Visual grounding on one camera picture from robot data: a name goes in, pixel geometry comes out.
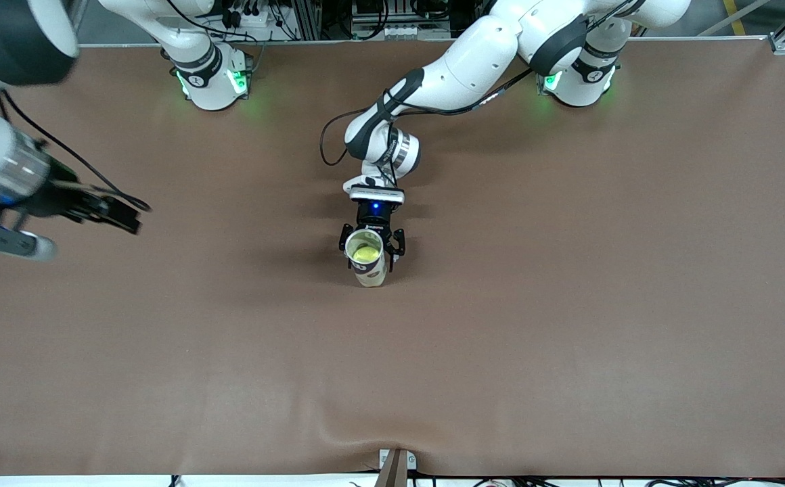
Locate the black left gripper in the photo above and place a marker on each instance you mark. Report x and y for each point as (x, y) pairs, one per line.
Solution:
(373, 217)

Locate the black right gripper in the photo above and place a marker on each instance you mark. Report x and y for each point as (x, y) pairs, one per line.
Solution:
(56, 197)

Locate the yellow tennis ball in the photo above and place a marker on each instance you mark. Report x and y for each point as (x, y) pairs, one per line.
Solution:
(365, 253)

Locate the Wilson tennis ball can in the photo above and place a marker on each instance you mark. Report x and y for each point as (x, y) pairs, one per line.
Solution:
(371, 276)

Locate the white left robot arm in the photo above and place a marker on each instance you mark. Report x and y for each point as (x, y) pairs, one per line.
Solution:
(487, 61)

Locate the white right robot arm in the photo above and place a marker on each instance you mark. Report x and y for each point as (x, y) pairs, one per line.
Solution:
(203, 74)

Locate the brown table mat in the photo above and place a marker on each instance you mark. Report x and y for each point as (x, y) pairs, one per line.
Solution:
(568, 270)

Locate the white power strip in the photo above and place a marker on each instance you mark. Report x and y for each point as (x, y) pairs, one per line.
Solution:
(247, 15)

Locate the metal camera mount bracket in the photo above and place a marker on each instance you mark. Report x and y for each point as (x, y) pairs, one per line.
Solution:
(396, 467)

